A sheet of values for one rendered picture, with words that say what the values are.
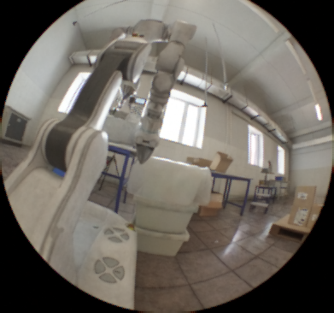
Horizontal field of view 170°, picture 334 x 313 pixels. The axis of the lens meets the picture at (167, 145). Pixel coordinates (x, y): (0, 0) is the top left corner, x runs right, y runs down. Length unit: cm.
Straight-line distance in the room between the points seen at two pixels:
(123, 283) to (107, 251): 12
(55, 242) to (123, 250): 24
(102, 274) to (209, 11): 424
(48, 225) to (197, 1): 401
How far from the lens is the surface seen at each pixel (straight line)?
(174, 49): 40
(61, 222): 25
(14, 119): 356
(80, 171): 27
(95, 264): 43
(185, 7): 390
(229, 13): 395
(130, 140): 112
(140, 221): 77
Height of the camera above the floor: 64
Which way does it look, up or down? 12 degrees up
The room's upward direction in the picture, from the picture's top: 13 degrees clockwise
